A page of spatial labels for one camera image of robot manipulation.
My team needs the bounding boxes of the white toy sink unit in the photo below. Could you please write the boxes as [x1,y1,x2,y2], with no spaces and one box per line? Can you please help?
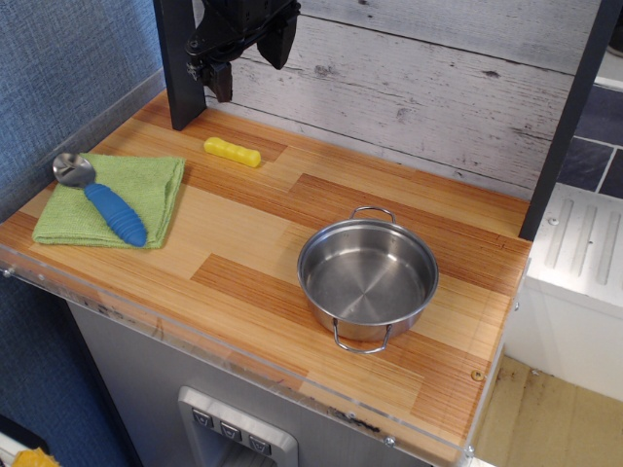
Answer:
[504,184,622,399]

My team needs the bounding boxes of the yellow toy fry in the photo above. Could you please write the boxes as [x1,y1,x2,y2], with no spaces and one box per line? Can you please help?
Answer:
[203,137,262,167]

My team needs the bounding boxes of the dark upright post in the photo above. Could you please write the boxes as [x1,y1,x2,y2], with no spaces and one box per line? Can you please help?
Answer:
[519,0,622,240]
[153,0,206,130]

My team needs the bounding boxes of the dark right upright post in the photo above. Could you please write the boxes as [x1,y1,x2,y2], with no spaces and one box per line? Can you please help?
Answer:
[519,0,622,240]

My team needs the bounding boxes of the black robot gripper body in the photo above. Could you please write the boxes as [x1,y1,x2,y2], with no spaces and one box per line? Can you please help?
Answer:
[185,0,301,62]

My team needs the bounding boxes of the yellow object bottom left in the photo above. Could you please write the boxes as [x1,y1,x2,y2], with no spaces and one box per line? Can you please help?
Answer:
[12,449,60,467]

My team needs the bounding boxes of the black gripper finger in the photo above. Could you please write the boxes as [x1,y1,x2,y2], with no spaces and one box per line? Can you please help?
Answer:
[202,62,233,103]
[257,17,297,70]

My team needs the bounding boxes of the grey dispenser button panel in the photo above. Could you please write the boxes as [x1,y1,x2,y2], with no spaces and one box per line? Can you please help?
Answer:
[177,386,299,466]

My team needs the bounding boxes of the blue handled metal spoon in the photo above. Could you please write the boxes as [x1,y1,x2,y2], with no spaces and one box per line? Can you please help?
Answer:
[53,153,147,247]

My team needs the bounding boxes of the stainless steel pot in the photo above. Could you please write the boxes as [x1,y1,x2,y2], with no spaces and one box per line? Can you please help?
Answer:
[297,205,439,355]

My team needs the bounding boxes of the dark left upright post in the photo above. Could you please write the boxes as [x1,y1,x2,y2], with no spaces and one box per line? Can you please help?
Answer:
[153,0,206,130]

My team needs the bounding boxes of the green folded cloth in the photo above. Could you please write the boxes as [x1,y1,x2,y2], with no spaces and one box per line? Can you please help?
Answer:
[32,153,185,249]

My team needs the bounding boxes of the clear acrylic edge guard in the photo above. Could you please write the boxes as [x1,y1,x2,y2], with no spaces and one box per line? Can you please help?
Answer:
[1,236,529,466]

